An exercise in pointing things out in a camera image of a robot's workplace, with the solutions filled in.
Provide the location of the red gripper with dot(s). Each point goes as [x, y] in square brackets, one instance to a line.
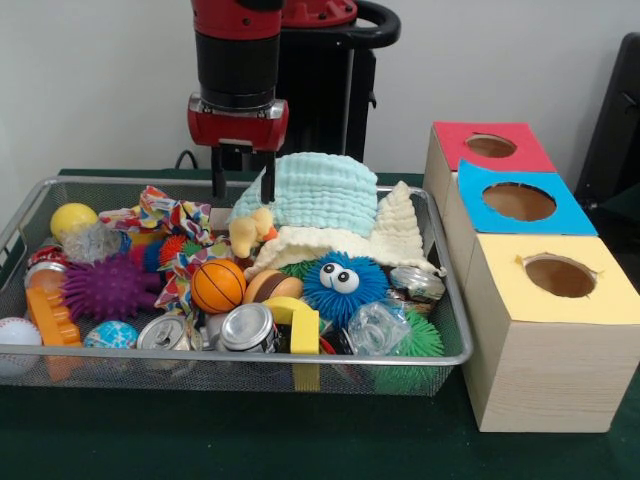
[238, 130]

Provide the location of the yellow plush duck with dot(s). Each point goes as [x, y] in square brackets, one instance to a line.
[250, 235]

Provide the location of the mint green waffle cloth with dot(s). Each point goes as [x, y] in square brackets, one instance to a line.
[320, 195]

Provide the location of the colourful patterned cloth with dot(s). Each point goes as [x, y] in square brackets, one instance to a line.
[165, 212]
[185, 270]

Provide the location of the cream yellow waffle cloth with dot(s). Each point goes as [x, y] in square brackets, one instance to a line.
[395, 235]

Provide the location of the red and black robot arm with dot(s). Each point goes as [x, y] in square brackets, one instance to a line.
[238, 55]

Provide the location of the wooden box with three holes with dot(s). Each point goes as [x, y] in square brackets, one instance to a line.
[550, 370]

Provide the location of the small orange basketball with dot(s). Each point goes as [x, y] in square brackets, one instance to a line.
[218, 286]

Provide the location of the silver metal can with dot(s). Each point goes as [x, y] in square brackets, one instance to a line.
[246, 328]

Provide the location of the blue fuzzy ball with eyes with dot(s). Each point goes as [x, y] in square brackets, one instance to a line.
[345, 298]

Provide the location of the yellow plastic block toy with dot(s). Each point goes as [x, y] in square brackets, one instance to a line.
[303, 328]

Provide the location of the yellow ball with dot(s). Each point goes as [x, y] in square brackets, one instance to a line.
[73, 220]

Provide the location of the purple spiky ball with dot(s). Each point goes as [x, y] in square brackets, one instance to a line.
[105, 290]

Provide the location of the globe print ball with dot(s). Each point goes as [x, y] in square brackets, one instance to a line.
[110, 335]

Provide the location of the orange plastic block toy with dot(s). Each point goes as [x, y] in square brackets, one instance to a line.
[50, 320]

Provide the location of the green spiky ball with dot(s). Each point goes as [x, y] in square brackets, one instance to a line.
[420, 340]

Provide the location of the dark green table cloth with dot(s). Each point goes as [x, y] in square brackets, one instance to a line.
[250, 440]

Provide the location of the white baseball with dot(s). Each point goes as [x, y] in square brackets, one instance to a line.
[18, 335]

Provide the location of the black chair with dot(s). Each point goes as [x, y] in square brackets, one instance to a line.
[615, 120]

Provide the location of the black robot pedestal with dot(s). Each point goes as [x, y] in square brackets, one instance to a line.
[330, 100]

